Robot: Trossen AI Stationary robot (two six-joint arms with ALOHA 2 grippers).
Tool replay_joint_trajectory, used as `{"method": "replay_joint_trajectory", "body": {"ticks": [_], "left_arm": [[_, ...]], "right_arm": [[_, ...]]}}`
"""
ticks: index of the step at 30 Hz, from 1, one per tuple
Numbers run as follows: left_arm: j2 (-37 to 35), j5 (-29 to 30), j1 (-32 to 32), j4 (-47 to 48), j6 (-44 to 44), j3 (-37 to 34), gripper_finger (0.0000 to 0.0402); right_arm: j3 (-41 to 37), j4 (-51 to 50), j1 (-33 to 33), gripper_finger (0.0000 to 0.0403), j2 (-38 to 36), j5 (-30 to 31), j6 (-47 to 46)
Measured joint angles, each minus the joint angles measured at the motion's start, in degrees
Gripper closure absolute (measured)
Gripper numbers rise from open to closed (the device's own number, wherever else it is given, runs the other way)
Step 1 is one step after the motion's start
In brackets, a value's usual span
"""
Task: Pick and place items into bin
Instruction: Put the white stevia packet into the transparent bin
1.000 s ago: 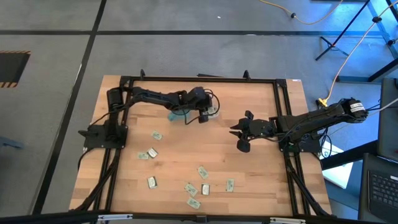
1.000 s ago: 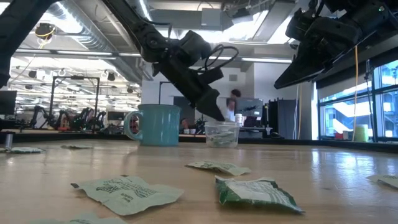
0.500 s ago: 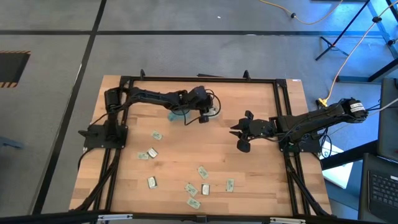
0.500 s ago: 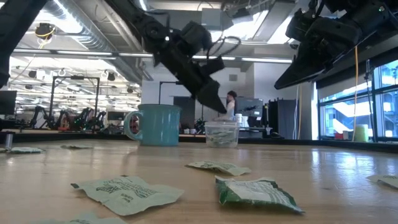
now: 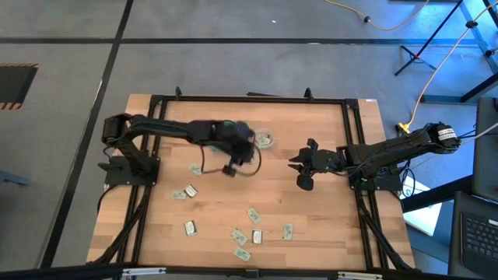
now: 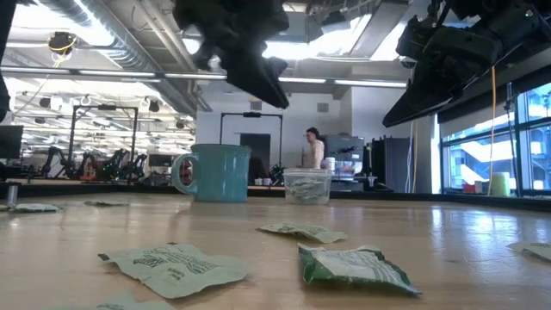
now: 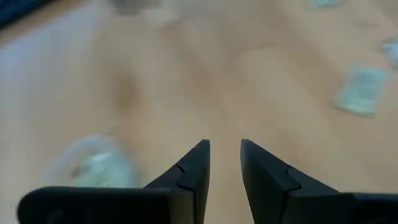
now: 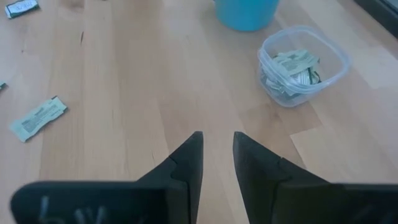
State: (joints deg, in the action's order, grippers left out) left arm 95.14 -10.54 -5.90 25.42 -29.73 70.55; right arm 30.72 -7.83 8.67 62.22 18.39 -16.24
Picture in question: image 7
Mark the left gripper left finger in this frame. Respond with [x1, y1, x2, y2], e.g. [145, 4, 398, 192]
[17, 139, 211, 224]

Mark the pale green sachet packet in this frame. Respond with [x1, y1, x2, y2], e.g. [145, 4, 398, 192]
[71, 151, 134, 189]
[333, 64, 389, 119]
[306, 0, 341, 9]

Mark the clear plastic container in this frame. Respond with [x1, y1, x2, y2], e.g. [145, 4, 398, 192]
[43, 134, 139, 189]

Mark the dark green sachet packet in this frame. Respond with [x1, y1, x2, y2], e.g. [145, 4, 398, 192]
[379, 37, 398, 70]

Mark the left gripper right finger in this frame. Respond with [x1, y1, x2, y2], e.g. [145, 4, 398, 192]
[241, 139, 398, 224]

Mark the black aluminium table frame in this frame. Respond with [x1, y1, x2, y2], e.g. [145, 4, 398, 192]
[0, 0, 55, 30]

